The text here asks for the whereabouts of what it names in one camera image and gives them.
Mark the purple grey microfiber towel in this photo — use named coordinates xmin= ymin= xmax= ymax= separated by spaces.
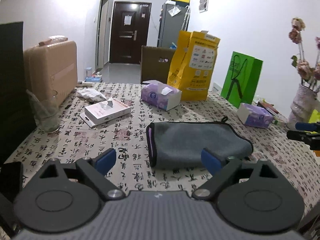
xmin=146 ymin=116 xmax=253 ymax=169

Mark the white textured flower vase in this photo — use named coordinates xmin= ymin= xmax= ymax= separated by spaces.
xmin=287 ymin=84 xmax=319 ymax=129

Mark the green white medicine box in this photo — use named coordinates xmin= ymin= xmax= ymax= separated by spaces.
xmin=272 ymin=115 xmax=287 ymax=126

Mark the red small box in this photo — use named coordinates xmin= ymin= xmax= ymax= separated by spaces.
xmin=257 ymin=101 xmax=279 ymax=114

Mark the dried pink roses bouquet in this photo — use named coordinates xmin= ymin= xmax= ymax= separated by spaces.
xmin=288 ymin=17 xmax=319 ymax=94

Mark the sealed purple tissue pack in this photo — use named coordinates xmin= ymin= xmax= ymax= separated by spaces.
xmin=236 ymin=103 xmax=273 ymax=128

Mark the green paper gift bag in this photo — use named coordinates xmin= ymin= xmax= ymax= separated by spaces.
xmin=221 ymin=51 xmax=263 ymax=108

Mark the clear glass cup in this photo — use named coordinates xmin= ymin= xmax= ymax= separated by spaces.
xmin=26 ymin=89 xmax=60 ymax=133

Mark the calligraphy print tablecloth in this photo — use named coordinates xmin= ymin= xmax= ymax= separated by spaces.
xmin=8 ymin=83 xmax=319 ymax=212

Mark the white flat carton box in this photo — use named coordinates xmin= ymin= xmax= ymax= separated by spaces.
xmin=80 ymin=98 xmax=131 ymax=128

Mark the crumpled white plastic wrapper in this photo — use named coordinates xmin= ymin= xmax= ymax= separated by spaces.
xmin=76 ymin=88 xmax=107 ymax=102

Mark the yellow paper delivery bag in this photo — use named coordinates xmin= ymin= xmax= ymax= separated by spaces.
xmin=167 ymin=30 xmax=220 ymax=101

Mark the tan hard suitcase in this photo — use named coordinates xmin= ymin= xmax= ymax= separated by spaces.
xmin=23 ymin=40 xmax=78 ymax=106

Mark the open purple tissue box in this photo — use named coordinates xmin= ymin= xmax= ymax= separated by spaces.
xmin=140 ymin=80 xmax=182 ymax=111

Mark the brown cardboard box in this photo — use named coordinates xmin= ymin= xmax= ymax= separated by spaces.
xmin=140 ymin=46 xmax=175 ymax=83

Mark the grey refrigerator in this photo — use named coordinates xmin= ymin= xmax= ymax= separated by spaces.
xmin=157 ymin=1 xmax=189 ymax=48

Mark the dark brown entrance door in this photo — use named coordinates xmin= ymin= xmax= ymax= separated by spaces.
xmin=109 ymin=2 xmax=151 ymax=64

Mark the wall picture poster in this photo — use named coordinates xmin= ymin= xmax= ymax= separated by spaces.
xmin=199 ymin=0 xmax=208 ymax=13

